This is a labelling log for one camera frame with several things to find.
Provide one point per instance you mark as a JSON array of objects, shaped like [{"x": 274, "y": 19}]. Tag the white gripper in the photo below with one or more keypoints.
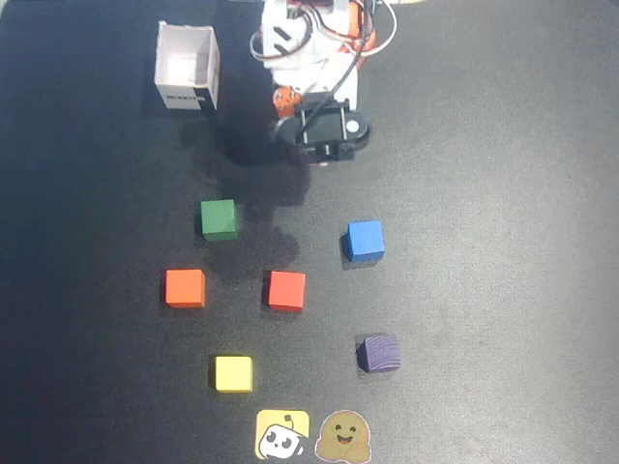
[{"x": 325, "y": 127}]

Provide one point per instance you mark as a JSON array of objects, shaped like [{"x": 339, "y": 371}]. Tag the blue wooden cube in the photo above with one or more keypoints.
[{"x": 366, "y": 239}]

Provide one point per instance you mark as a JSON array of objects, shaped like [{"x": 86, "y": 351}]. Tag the yellow wooden cube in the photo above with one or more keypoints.
[{"x": 233, "y": 373}]

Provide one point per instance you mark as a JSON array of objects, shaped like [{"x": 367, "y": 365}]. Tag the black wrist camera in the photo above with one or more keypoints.
[{"x": 331, "y": 128}]

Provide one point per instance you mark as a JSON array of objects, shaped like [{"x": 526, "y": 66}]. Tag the green wooden cube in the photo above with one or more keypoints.
[{"x": 218, "y": 218}]

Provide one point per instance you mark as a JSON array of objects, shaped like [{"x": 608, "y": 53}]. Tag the hugging face emoji sticker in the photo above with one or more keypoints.
[{"x": 343, "y": 436}]

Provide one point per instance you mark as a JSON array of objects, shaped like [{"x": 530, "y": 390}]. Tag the orange wooden cube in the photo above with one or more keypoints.
[{"x": 184, "y": 287}]

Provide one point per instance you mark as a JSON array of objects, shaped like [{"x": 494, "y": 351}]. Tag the purple wooden cube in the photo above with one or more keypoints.
[{"x": 379, "y": 354}]

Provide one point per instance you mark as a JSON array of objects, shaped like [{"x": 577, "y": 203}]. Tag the red wooden cube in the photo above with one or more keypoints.
[{"x": 286, "y": 290}]

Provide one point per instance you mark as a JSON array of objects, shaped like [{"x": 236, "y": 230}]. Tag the white and orange robot arm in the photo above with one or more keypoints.
[{"x": 333, "y": 19}]

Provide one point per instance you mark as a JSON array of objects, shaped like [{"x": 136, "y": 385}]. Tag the yellow robot logo sticker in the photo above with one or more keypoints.
[{"x": 282, "y": 434}]

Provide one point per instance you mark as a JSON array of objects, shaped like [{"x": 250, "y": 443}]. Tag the beige object at edge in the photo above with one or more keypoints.
[{"x": 410, "y": 2}]

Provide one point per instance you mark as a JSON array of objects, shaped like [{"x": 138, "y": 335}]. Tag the white open cardboard box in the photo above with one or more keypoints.
[{"x": 186, "y": 67}]

